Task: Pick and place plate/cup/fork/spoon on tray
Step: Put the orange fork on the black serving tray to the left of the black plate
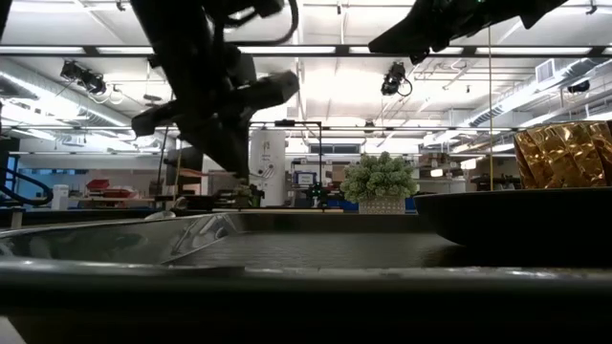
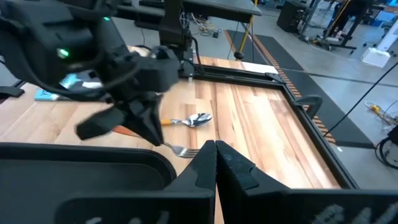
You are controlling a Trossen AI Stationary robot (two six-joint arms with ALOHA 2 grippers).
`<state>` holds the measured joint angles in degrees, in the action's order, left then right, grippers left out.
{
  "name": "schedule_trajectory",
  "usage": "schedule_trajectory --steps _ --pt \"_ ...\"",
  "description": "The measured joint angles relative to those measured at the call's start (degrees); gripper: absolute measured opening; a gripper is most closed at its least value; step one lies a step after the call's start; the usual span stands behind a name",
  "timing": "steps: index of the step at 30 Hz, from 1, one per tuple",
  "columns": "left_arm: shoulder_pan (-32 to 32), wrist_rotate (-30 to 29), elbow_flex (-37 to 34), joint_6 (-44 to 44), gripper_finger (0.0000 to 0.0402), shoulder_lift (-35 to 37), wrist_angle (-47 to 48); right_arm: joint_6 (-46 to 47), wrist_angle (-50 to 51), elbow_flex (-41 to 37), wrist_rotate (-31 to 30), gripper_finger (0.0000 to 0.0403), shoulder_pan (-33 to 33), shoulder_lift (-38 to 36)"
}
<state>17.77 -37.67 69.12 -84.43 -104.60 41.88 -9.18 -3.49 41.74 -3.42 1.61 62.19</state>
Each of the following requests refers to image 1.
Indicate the large silver air duct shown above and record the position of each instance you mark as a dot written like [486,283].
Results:
[57,98]

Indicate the black ceiling dome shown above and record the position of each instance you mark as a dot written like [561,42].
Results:
[579,87]

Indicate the thin black horizontal rail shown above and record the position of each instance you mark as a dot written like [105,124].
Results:
[430,128]

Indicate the black bowl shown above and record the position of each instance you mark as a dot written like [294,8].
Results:
[516,215]

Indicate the white cylindrical tank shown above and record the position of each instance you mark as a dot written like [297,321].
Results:
[268,162]

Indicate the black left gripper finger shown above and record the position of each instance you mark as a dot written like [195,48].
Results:
[155,119]
[268,91]

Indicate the small metal post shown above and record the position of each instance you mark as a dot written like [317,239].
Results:
[16,217]

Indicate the silver ceiling air duct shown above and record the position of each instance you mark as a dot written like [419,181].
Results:
[507,107]

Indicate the black computer monitor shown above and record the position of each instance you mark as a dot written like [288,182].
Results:
[184,165]

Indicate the black tubular stand frame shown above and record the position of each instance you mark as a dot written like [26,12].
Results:
[320,157]

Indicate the gold foil bag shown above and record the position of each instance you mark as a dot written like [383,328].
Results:
[564,155]

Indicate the white plastic container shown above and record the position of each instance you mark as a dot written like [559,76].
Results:
[60,197]

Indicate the metal tray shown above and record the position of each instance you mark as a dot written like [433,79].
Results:
[306,296]

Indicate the black hanging camera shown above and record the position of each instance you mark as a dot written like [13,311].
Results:
[394,79]

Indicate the small green potted plant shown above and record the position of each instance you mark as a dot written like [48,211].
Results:
[248,193]

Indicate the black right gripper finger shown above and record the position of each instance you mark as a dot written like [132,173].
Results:
[401,40]
[540,10]

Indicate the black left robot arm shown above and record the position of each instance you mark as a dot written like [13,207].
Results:
[181,48]

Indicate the black device green lights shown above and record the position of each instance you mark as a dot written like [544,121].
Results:
[315,193]

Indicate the blue framed sign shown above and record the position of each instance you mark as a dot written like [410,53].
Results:
[304,179]

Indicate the workshop shelving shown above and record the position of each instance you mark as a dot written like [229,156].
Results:
[468,174]

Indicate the red storage bin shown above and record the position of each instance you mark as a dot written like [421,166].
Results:
[119,193]
[98,184]

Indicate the white ceiling vent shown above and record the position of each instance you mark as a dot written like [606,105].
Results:
[545,70]

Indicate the small grey round object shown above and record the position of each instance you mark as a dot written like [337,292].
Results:
[180,204]

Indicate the black ceiling camera cluster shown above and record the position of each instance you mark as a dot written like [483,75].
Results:
[83,76]

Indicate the black overhead frame beam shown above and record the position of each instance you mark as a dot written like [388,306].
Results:
[342,49]

